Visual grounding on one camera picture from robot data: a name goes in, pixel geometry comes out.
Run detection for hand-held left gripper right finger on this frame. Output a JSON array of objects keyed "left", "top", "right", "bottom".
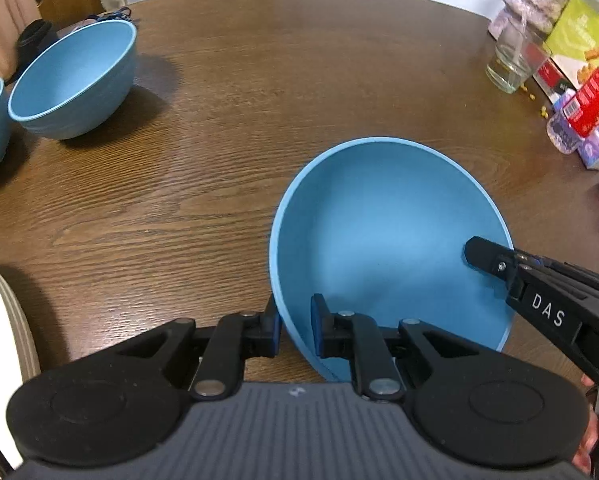
[{"left": 311, "top": 293, "right": 506, "bottom": 402}]

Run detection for black cup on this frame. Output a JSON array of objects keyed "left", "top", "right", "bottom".
[{"left": 12, "top": 19, "right": 61, "bottom": 86}]

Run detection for clear drinking glass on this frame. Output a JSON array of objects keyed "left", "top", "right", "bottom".
[{"left": 485, "top": 20, "right": 548, "bottom": 95}]

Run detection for red label bottle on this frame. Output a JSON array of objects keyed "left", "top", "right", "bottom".
[{"left": 546, "top": 67, "right": 599, "bottom": 157}]

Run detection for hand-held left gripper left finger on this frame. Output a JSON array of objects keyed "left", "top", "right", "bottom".
[{"left": 82, "top": 293, "right": 283, "bottom": 402}]

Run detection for person's right hand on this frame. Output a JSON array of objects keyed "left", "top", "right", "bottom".
[{"left": 572, "top": 374, "right": 599, "bottom": 477}]

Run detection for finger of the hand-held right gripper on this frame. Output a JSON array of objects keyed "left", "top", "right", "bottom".
[{"left": 465, "top": 236, "right": 519, "bottom": 284}]

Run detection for green snack packet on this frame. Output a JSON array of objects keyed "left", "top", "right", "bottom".
[{"left": 541, "top": 0, "right": 599, "bottom": 92}]

